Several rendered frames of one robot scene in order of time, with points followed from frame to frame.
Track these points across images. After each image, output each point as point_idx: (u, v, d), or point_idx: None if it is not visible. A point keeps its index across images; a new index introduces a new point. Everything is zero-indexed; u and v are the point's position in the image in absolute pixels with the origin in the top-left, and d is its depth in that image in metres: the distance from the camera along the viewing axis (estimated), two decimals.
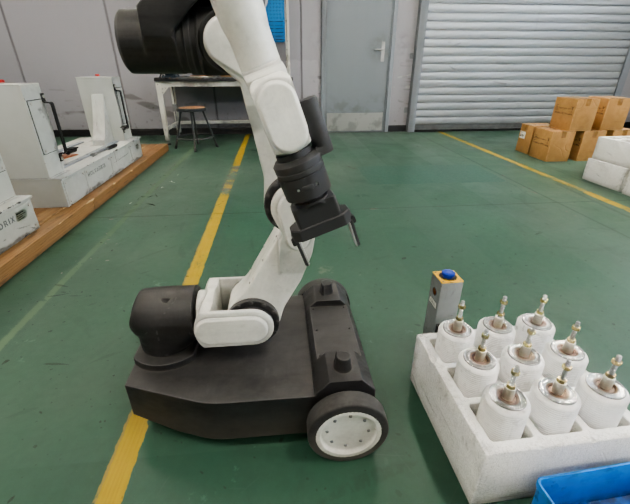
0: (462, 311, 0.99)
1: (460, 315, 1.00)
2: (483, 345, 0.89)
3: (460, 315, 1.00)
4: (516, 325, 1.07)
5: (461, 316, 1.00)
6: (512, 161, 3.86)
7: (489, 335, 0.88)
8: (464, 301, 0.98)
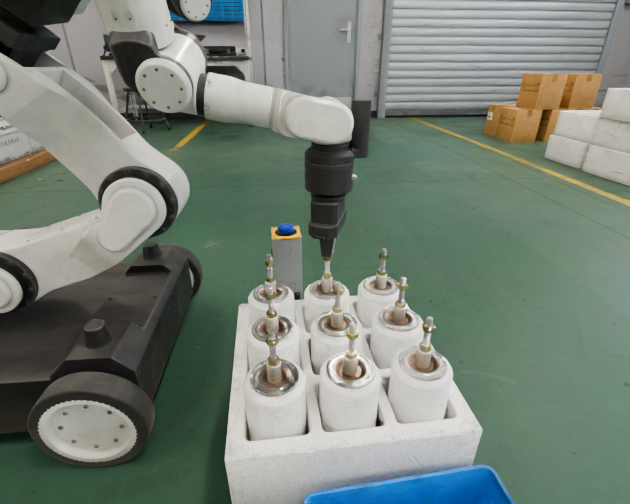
0: (271, 268, 0.75)
1: (269, 274, 0.75)
2: (270, 309, 0.65)
3: (269, 274, 0.75)
4: (358, 291, 0.83)
5: (271, 276, 0.76)
6: (476, 142, 3.62)
7: (275, 294, 0.64)
8: (270, 255, 0.74)
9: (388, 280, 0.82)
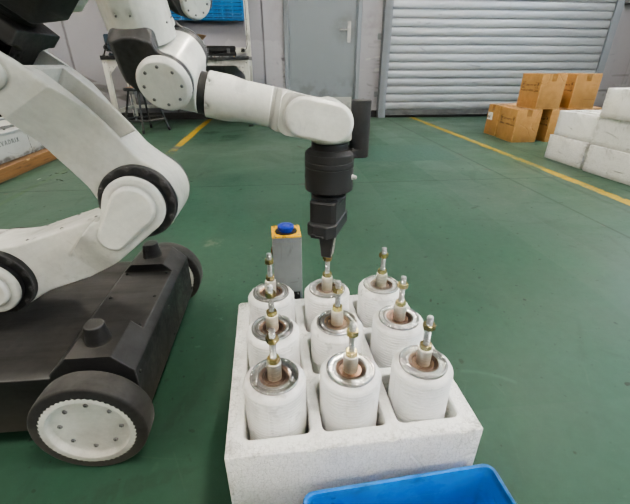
0: (271, 267, 0.75)
1: (269, 273, 0.75)
2: (270, 308, 0.65)
3: (269, 273, 0.75)
4: (358, 290, 0.82)
5: (271, 275, 0.76)
6: (476, 142, 3.62)
7: (275, 293, 0.64)
8: (270, 254, 0.73)
9: (388, 279, 0.82)
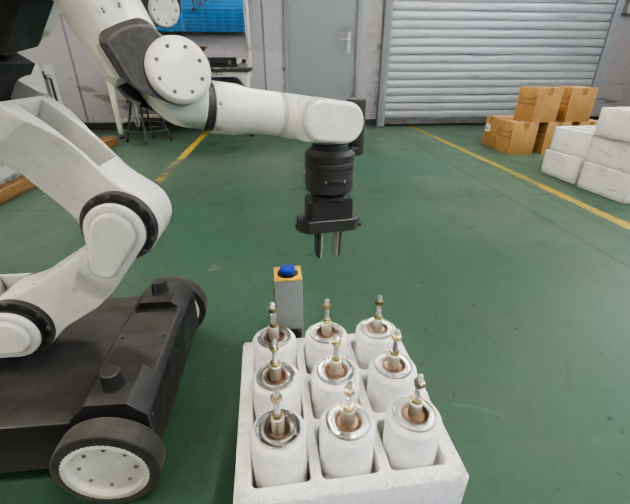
0: (274, 315, 0.80)
1: (272, 320, 0.81)
2: (273, 359, 0.70)
3: (272, 320, 0.81)
4: (355, 332, 0.88)
5: (274, 322, 0.81)
6: (474, 154, 3.67)
7: (278, 346, 0.69)
8: (273, 304, 0.79)
9: (384, 322, 0.87)
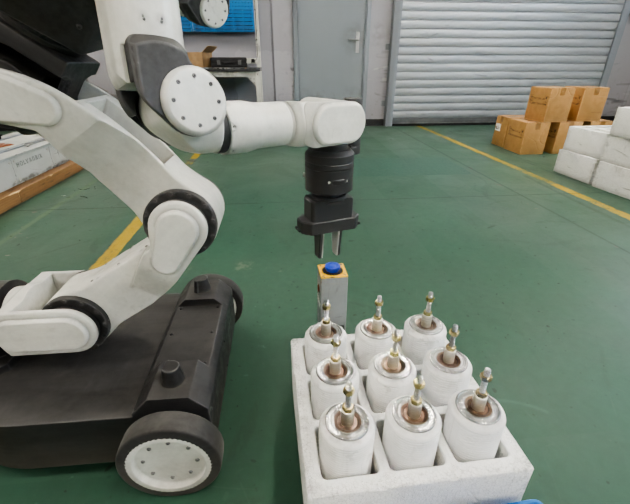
0: (324, 312, 0.82)
1: (324, 315, 0.83)
2: (335, 354, 0.71)
3: (324, 315, 0.83)
4: (403, 328, 0.89)
5: (324, 318, 0.82)
6: (485, 154, 3.68)
7: (340, 341, 0.70)
8: (324, 300, 0.80)
9: (432, 319, 0.88)
